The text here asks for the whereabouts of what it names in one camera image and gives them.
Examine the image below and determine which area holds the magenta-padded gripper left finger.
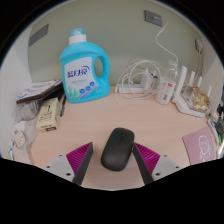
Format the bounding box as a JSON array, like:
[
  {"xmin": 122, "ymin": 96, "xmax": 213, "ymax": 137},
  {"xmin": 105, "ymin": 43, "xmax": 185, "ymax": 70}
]
[{"xmin": 43, "ymin": 141, "xmax": 94, "ymax": 186}]

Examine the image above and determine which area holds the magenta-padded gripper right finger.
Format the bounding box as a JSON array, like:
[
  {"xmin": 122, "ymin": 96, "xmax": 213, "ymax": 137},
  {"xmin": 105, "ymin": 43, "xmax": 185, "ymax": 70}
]
[{"xmin": 132, "ymin": 142, "xmax": 183, "ymax": 186}]

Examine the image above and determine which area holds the black computer mouse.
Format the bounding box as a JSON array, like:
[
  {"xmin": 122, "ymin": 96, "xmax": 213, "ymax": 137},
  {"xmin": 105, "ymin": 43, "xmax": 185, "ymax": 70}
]
[{"xmin": 100, "ymin": 127, "xmax": 136, "ymax": 172}]

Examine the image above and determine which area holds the pink mouse pad with drawing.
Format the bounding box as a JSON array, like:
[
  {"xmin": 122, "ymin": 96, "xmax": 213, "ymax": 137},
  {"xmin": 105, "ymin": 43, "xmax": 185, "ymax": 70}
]
[{"xmin": 181, "ymin": 125, "xmax": 218, "ymax": 167}]

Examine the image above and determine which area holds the small beige box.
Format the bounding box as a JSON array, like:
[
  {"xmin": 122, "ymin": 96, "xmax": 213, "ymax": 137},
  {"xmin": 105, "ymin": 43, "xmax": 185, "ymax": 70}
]
[{"xmin": 35, "ymin": 97, "xmax": 60, "ymax": 133}]

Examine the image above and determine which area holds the white printed sachet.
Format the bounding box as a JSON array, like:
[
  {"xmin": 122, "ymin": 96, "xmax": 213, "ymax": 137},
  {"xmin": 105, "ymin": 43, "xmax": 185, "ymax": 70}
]
[{"xmin": 6, "ymin": 138, "xmax": 18, "ymax": 161}]

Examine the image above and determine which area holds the white power strip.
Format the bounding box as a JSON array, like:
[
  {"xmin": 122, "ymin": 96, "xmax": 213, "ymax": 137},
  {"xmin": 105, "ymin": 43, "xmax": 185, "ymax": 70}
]
[{"xmin": 114, "ymin": 83, "xmax": 159, "ymax": 94}]

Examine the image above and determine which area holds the clear bottle with white label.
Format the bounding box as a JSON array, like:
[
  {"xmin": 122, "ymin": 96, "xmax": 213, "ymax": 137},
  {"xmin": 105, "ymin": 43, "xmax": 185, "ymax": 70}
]
[{"xmin": 155, "ymin": 59, "xmax": 178, "ymax": 106}]

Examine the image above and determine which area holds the white router with antennas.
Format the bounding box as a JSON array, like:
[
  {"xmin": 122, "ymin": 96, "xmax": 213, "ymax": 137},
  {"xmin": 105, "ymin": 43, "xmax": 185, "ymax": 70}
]
[{"xmin": 171, "ymin": 65, "xmax": 213, "ymax": 118}]

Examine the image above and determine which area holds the stack of booklets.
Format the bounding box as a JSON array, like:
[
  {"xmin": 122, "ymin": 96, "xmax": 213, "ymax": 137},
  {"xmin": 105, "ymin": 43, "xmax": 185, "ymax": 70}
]
[{"xmin": 15, "ymin": 79, "xmax": 64, "ymax": 105}]

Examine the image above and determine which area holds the gold foil bag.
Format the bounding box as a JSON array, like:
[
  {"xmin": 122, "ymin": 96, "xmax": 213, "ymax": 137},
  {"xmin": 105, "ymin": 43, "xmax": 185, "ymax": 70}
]
[{"xmin": 186, "ymin": 85, "xmax": 211, "ymax": 112}]

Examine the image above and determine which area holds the blue detergent bottle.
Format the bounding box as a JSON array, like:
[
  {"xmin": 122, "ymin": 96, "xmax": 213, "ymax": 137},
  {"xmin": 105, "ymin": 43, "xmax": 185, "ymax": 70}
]
[{"xmin": 58, "ymin": 27, "xmax": 112, "ymax": 104}]

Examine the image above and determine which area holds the white cable from wall socket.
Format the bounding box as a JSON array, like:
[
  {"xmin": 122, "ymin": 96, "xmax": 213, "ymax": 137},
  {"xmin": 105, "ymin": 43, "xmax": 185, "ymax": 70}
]
[{"xmin": 155, "ymin": 21, "xmax": 179, "ymax": 66}]

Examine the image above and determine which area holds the white wall charger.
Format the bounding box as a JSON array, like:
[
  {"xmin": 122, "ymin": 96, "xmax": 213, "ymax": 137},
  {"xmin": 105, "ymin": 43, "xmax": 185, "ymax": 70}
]
[{"xmin": 194, "ymin": 36, "xmax": 204, "ymax": 54}]

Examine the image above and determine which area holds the grey wall plate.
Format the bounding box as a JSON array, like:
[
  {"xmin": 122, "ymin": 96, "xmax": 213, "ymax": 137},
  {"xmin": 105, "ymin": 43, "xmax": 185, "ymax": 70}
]
[{"xmin": 27, "ymin": 23, "xmax": 50, "ymax": 48}]

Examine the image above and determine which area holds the grey wall socket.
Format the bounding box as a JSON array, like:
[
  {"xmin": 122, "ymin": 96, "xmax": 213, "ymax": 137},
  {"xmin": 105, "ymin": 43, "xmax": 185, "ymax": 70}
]
[{"xmin": 143, "ymin": 9, "xmax": 163, "ymax": 28}]

